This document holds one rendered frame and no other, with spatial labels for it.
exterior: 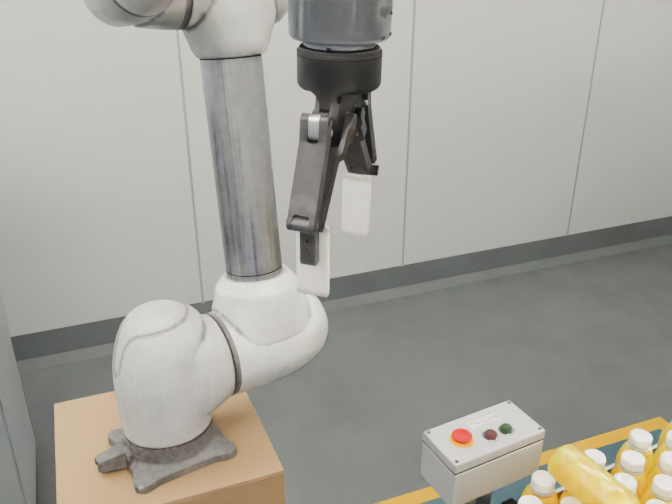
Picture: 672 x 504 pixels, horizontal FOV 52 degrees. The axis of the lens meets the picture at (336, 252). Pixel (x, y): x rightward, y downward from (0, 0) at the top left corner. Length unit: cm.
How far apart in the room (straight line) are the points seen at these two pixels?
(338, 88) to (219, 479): 80
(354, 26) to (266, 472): 84
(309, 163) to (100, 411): 97
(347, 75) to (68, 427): 101
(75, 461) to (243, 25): 79
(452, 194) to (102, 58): 197
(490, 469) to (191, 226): 244
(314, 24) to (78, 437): 100
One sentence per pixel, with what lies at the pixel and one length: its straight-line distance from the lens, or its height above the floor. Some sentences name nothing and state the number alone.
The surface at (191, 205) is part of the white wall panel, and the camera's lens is 343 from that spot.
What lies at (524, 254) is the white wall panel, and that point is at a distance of 442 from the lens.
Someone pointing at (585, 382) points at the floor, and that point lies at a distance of 347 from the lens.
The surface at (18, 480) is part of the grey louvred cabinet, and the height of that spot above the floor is 35.
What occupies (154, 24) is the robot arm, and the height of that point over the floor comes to 179.
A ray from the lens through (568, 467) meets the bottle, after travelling 123.
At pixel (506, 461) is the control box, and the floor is 106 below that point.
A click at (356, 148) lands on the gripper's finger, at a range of 69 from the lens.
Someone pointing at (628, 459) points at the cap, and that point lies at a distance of 137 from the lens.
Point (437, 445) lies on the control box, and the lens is 127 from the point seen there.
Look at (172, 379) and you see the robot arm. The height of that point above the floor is 127.
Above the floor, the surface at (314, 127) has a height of 178.
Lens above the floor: 193
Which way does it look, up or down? 26 degrees down
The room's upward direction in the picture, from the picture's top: straight up
